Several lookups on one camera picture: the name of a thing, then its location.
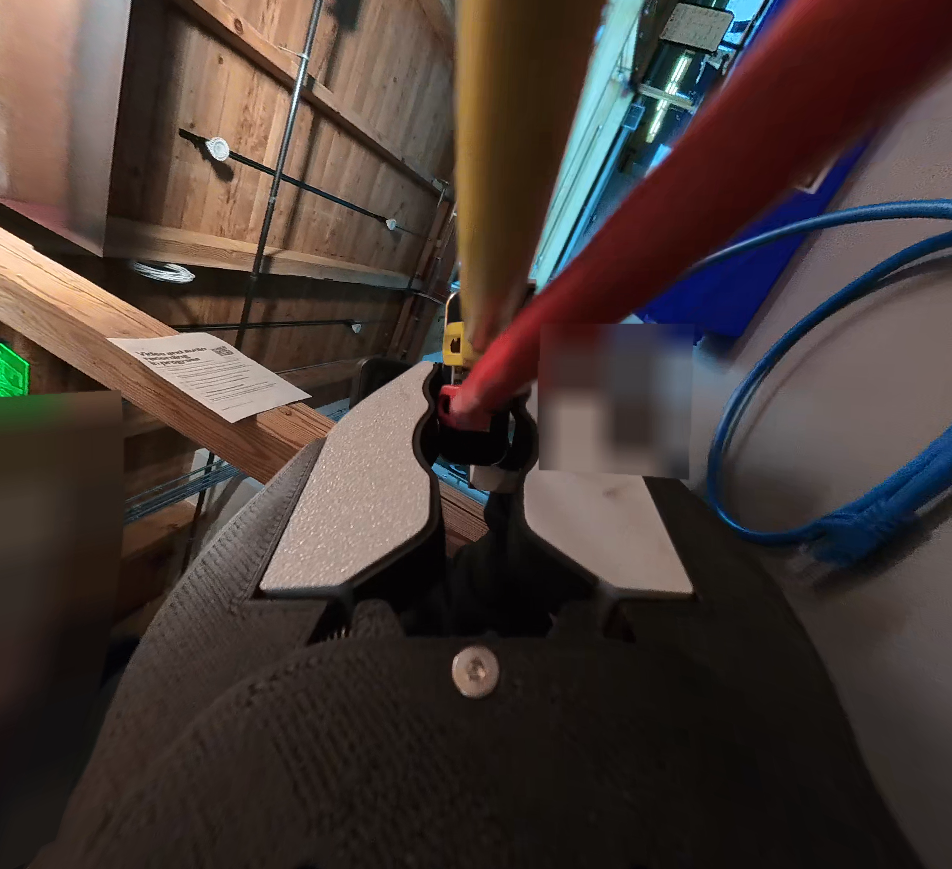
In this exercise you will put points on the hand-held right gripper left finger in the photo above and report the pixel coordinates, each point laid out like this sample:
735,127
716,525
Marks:
357,489

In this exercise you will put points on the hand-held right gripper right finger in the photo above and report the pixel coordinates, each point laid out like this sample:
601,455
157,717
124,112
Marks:
610,541

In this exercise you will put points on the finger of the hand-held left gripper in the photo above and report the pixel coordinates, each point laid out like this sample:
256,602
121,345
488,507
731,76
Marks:
494,476

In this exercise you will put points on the blue plastic bin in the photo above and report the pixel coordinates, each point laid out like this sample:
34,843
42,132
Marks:
744,289

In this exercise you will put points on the grey desk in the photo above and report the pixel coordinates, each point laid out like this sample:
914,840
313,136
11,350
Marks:
892,623

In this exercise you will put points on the white paper notice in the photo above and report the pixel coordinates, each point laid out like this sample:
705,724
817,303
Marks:
201,374

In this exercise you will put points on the green lit sign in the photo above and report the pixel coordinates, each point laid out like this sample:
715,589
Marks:
15,370

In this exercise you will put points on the black ceiling light track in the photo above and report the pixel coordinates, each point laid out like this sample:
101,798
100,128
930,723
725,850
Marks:
218,149

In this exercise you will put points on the metal ceiling conduit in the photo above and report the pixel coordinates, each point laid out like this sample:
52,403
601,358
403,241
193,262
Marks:
291,103

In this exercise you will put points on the white board on stand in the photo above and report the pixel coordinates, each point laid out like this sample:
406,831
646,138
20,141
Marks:
695,27

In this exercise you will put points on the wooden post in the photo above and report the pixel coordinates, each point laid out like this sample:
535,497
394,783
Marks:
89,318

